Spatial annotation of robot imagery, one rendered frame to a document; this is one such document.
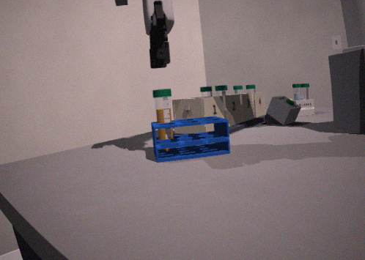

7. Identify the white tube rack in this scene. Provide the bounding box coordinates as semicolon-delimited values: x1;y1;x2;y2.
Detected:
290;99;314;116

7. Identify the blue tube rack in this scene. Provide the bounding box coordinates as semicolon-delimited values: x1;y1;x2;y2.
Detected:
151;116;230;163

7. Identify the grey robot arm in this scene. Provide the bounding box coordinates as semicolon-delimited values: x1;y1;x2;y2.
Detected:
115;0;365;53

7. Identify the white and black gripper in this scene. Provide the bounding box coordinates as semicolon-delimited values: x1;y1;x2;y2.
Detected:
142;0;174;69

